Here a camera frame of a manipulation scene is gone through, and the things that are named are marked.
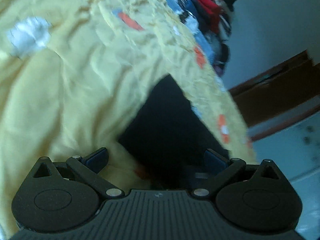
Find red jacket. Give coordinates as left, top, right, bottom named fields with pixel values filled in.
left=185, top=0, right=225, bottom=34

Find pile of clothes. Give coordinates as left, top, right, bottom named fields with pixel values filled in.
left=175, top=0, right=238, bottom=78

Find black bag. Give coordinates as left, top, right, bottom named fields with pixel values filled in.
left=217, top=44, right=231, bottom=66

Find white wardrobe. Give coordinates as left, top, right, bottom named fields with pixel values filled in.
left=247, top=121, right=320, bottom=240

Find yellow printed blanket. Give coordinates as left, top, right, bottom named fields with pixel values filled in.
left=0, top=0, right=257, bottom=233

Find black pants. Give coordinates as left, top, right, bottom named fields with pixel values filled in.
left=117, top=74, right=233, bottom=191

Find wooden door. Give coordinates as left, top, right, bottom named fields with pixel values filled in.
left=236, top=61, right=320, bottom=128

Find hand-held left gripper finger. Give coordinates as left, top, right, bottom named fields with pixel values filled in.
left=191, top=149, right=288, bottom=202

